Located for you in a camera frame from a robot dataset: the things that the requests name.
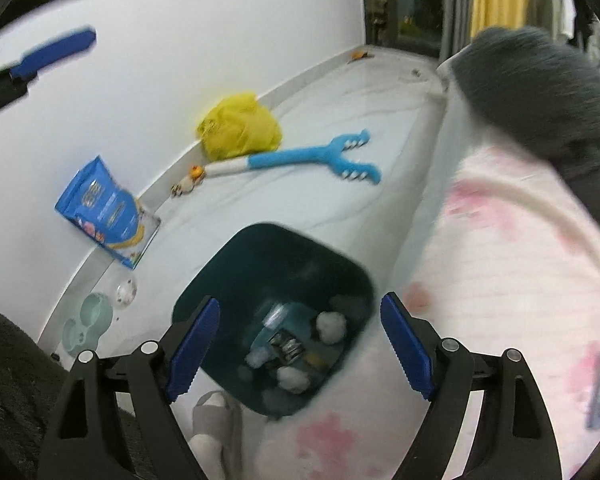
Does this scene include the blue pet food bag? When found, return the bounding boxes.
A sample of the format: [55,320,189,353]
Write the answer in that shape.
[55,156,161,270]

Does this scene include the yellow plastic bag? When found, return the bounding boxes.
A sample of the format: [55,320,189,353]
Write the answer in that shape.
[196,92,283,162]

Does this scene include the pink cartoon bed sheet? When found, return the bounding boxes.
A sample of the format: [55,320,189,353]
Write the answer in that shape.
[253,54,600,480]

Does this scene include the hanging clothes on rack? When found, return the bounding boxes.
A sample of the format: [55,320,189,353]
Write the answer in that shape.
[557,0,600,70]

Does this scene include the dark green trash bin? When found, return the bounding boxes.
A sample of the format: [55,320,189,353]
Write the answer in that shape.
[172,223,376,419]

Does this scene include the black white snack wrapper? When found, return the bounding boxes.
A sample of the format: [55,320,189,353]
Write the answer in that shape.
[268,328,306,366]

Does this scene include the small orange toy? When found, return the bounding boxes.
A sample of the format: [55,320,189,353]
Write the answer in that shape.
[171,166,206,197]

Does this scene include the white tissue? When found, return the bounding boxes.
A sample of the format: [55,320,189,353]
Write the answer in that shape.
[315,311,347,346]
[276,366,311,394]

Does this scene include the grey white slipper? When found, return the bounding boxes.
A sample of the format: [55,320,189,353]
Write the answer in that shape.
[188,390,242,479]

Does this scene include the blue toy grabber stick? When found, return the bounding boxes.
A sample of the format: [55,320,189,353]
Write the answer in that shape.
[204,129,381,185]

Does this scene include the green pet bowl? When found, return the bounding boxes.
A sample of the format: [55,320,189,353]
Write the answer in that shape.
[61,292,114,358]

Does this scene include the dark grey fleece blanket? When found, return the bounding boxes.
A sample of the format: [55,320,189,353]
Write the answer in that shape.
[450,27,600,226]

